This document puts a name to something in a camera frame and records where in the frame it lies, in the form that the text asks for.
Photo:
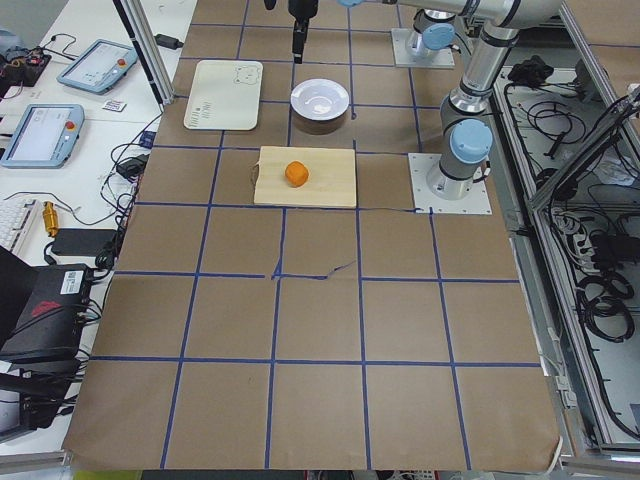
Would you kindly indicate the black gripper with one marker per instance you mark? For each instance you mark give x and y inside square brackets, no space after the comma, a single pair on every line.
[302,8]

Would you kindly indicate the white ribbed bowl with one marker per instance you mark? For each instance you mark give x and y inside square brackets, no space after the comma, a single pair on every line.
[319,99]

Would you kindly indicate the orange fruit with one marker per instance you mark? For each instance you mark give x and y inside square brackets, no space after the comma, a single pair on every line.
[297,174]

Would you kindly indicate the cream bear tray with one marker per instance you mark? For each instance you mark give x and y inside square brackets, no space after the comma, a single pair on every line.
[224,95]

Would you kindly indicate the small black power brick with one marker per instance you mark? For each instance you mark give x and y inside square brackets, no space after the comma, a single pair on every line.
[167,41]

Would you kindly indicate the light wooden cutting board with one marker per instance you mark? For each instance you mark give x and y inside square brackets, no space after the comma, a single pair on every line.
[332,180]

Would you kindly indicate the upper blue teach pendant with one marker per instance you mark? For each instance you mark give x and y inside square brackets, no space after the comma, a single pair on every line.
[100,67]

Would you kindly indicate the blue teach pendant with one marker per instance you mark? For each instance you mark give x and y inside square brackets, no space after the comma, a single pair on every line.
[100,67]
[45,136]

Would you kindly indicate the lower blue teach pendant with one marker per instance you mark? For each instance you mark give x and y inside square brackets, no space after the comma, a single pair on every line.
[45,136]

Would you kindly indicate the black power adapter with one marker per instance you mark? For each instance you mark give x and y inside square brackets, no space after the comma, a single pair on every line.
[82,242]

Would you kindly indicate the gold metal cylinder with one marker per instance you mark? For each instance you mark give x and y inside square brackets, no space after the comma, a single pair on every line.
[50,219]

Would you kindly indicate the brown paper table cover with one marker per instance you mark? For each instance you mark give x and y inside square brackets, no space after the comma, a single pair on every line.
[238,335]

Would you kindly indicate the white keyboard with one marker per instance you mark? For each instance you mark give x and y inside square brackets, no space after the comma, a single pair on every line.
[18,215]

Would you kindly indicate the black computer box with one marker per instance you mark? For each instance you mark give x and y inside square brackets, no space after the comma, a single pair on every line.
[40,310]

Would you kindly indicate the aluminium frame post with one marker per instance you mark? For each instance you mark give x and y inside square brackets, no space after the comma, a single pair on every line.
[134,20]

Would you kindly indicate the aluminium cable frame rack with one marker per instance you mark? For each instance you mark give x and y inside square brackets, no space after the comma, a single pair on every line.
[568,99]

